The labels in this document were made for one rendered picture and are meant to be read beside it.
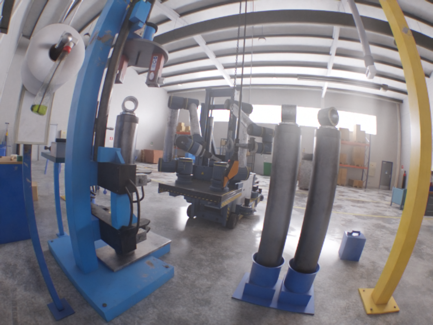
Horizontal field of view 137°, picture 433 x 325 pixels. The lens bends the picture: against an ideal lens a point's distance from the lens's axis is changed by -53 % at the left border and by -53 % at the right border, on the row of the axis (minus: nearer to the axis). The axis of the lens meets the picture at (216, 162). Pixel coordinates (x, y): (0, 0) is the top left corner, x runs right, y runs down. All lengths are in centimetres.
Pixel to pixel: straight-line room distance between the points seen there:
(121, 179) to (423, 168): 227
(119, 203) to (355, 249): 270
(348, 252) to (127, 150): 283
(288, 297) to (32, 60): 211
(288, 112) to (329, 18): 521
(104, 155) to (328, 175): 156
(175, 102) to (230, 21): 479
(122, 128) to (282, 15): 559
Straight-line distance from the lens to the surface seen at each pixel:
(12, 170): 248
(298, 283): 162
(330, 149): 134
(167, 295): 169
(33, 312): 173
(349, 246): 269
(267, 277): 161
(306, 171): 860
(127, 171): 128
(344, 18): 645
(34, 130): 102
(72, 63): 84
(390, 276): 195
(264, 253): 152
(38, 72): 80
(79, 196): 147
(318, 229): 142
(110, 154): 137
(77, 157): 142
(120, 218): 138
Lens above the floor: 120
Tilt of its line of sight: 3 degrees down
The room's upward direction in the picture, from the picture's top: 6 degrees clockwise
